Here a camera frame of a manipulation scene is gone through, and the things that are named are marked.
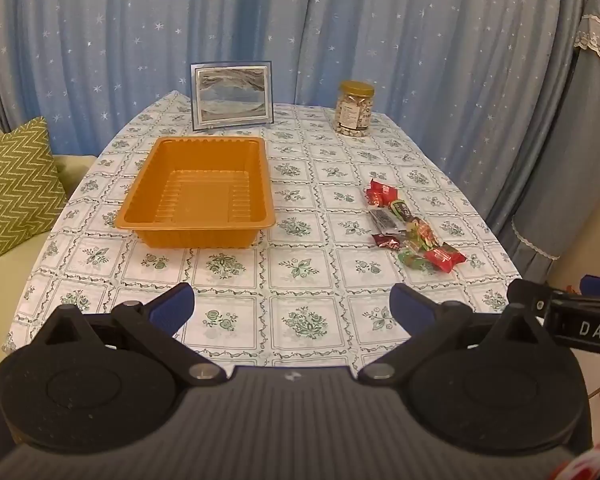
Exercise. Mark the framed sand picture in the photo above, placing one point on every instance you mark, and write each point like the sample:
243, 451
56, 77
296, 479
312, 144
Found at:
230, 96

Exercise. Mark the clear jar with yellow lid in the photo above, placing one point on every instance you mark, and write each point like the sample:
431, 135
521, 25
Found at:
355, 110

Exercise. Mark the small dark red candy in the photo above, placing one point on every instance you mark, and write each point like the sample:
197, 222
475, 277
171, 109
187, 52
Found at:
386, 241

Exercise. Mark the small green candy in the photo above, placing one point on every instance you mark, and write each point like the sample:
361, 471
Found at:
411, 259

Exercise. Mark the light green sofa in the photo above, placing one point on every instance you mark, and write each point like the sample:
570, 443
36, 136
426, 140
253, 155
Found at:
7, 285

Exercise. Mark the colourful gummy packet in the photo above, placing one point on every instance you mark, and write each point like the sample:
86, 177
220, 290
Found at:
421, 232

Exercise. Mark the red snack packet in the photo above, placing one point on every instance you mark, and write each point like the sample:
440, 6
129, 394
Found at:
445, 257
382, 193

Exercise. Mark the orange plastic tray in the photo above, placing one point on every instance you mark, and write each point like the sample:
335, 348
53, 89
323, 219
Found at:
197, 195

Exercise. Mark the green zigzag pillow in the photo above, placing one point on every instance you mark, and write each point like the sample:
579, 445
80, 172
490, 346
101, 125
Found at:
20, 185

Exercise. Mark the clear packet of black seeds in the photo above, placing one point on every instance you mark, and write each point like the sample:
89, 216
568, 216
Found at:
382, 220

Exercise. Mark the red and white clothing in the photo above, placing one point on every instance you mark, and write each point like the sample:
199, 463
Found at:
587, 467

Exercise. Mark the blue star-print curtain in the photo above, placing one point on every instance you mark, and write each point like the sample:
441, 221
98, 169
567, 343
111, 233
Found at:
330, 20

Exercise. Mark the floral checked tablecloth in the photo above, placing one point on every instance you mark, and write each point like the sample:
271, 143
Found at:
310, 270

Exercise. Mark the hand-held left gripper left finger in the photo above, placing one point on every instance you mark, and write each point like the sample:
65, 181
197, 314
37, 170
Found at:
172, 306

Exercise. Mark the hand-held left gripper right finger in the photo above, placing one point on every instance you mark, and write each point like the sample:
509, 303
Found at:
411, 306

